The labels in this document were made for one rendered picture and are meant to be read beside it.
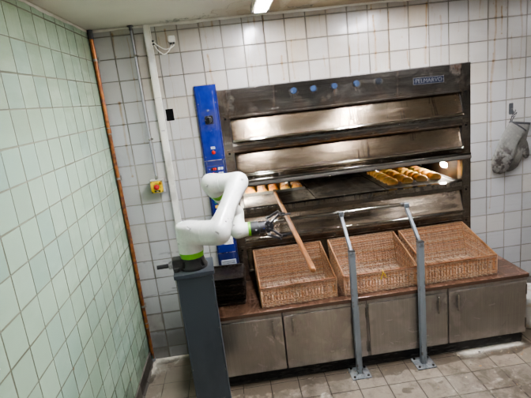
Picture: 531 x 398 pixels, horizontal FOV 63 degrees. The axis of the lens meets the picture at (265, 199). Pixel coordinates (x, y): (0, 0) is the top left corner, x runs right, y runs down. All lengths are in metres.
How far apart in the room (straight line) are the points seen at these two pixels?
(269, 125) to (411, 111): 1.10
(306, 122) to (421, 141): 0.93
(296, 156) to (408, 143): 0.89
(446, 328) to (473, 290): 0.35
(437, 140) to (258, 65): 1.52
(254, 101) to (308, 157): 0.60
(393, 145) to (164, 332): 2.39
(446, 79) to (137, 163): 2.44
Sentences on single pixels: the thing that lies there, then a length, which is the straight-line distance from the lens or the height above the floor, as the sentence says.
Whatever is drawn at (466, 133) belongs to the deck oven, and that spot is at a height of 1.57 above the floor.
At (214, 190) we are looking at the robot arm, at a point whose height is 1.53.
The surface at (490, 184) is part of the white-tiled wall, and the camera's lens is 3.99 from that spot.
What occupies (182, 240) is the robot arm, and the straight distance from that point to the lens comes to 2.24.
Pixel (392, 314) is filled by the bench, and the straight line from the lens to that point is 3.35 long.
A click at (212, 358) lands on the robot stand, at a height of 0.70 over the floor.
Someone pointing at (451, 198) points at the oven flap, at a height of 1.04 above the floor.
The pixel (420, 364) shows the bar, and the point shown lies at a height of 0.01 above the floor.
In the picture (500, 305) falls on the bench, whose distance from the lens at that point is 3.70.
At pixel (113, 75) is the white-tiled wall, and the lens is 3.40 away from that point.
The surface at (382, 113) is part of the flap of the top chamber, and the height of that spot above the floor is 1.80.
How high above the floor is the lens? 2.04
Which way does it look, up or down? 13 degrees down
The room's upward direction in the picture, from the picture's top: 7 degrees counter-clockwise
